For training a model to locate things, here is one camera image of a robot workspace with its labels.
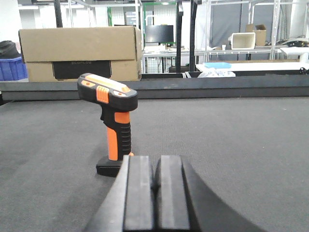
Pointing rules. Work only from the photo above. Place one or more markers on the black computer monitor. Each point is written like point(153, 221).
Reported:
point(159, 34)

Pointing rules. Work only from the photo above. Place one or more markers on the blue plastic crate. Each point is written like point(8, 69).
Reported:
point(13, 69)

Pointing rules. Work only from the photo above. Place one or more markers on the large brown cardboard box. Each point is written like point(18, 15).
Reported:
point(63, 54)

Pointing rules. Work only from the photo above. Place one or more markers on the light blue tray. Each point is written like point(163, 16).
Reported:
point(217, 65)

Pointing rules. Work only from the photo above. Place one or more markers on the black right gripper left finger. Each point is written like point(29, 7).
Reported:
point(129, 205)

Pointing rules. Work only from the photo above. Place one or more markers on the black bag in crate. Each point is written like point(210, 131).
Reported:
point(8, 50)

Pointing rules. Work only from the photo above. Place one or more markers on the white table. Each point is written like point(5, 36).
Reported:
point(266, 66)

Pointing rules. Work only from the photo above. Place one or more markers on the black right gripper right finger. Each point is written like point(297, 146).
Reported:
point(185, 203)

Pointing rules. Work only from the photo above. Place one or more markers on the small open cardboard box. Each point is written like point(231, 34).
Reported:
point(260, 33)

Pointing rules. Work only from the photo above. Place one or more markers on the white plastic bin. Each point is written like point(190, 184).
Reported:
point(242, 41)

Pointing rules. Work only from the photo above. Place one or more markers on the orange black barcode scanner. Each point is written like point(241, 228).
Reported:
point(117, 100)

